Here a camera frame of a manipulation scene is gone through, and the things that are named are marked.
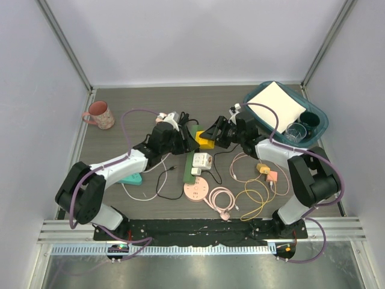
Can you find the teal triangular socket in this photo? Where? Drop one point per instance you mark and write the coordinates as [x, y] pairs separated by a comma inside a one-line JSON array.
[[134, 179]]

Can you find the teal plastic tray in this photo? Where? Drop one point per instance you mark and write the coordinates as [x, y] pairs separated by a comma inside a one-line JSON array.
[[268, 121]]

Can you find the white paper pad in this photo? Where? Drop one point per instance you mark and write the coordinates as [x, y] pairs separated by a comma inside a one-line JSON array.
[[286, 108]]

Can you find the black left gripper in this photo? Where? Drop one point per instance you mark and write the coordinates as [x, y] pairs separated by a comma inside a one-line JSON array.
[[186, 144]]

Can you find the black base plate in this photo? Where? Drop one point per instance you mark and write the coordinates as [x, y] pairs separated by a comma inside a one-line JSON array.
[[206, 232]]

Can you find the white cable duct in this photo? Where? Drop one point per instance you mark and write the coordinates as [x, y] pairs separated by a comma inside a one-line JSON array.
[[120, 250]]

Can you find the pink round socket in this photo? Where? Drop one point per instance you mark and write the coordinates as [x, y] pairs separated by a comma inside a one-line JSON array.
[[197, 191]]

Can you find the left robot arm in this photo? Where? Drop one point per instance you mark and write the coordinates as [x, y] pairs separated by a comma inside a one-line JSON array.
[[81, 193]]

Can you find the white cube adapter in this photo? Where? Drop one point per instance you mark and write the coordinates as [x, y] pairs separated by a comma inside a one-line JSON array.
[[202, 160]]

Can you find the green power strip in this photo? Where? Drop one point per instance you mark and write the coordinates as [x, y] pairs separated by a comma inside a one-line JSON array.
[[188, 178]]

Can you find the yellow charger plug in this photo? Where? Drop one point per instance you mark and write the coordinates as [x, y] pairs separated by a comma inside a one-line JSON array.
[[263, 169]]

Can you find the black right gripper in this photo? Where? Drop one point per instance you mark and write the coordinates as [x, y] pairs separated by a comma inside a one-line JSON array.
[[221, 123]]

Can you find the clear glass cup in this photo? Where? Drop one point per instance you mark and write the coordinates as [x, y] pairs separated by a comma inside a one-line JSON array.
[[295, 132]]

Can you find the small white charger plug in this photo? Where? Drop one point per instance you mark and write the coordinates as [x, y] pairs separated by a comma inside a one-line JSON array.
[[195, 171]]

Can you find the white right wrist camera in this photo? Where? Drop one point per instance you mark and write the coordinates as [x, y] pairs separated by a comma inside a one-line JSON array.
[[234, 111]]

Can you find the yellow cube socket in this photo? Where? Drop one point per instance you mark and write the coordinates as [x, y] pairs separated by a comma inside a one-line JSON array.
[[204, 143]]

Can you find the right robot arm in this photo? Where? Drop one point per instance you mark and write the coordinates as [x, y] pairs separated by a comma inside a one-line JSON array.
[[314, 179]]

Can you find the pink floral mug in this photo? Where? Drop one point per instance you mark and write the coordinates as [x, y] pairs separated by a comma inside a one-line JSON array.
[[99, 114]]

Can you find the dark green cup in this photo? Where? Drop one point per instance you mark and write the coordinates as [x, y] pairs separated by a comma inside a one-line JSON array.
[[310, 121]]

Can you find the pink charger plug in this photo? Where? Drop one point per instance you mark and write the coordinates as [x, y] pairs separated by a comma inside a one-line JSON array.
[[271, 177]]

